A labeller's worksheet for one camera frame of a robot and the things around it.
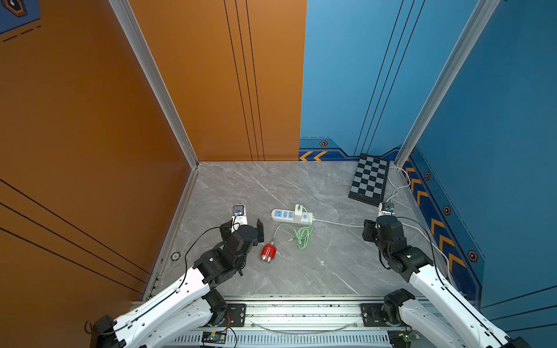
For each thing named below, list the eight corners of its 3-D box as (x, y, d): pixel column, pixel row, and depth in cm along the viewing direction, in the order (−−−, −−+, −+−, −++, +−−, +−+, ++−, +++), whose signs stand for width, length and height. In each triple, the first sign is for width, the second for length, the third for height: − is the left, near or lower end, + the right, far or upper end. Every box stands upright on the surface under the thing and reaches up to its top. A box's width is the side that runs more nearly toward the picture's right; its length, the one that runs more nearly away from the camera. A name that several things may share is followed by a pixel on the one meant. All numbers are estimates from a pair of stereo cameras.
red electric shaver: (259, 259, 88) (258, 256, 85) (265, 245, 92) (265, 242, 89) (272, 264, 87) (271, 261, 84) (277, 250, 91) (277, 246, 88)
